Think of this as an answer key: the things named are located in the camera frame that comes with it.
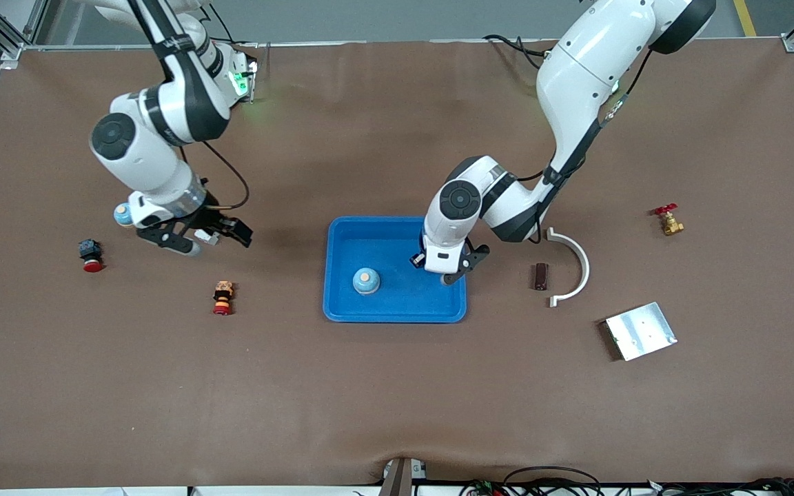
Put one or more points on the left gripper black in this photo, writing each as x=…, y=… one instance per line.
x=421, y=262

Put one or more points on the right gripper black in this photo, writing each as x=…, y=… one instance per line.
x=212, y=216

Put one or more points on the light blue service bell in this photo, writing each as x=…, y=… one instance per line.
x=122, y=216
x=366, y=284

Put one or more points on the brown cylindrical capacitor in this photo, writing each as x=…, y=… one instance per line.
x=541, y=276

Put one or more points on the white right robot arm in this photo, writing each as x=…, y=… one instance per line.
x=135, y=158

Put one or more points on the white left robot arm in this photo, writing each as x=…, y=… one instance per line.
x=576, y=69

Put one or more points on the white circuit breaker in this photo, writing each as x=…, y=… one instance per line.
x=207, y=238

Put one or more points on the orange emergency stop button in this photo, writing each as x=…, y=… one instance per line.
x=223, y=296

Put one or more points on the blue plastic tray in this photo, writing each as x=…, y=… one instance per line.
x=397, y=303

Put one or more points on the red mushroom push button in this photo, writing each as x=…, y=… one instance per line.
x=89, y=249

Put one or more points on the brown table mat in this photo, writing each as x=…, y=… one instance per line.
x=397, y=386

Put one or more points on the silver metal box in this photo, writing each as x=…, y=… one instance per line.
x=642, y=331

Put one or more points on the grey metal table bracket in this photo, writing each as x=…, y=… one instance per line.
x=397, y=479

